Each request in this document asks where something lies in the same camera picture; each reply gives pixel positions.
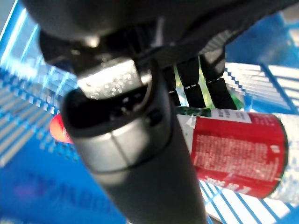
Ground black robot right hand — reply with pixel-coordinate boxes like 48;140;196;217
20;0;299;224

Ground blue plastic shopping basket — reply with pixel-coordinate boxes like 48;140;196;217
0;0;299;224

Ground small bottles in basket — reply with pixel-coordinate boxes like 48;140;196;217
174;56;245;111

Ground water bottle red label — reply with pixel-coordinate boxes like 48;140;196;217
49;106;299;206

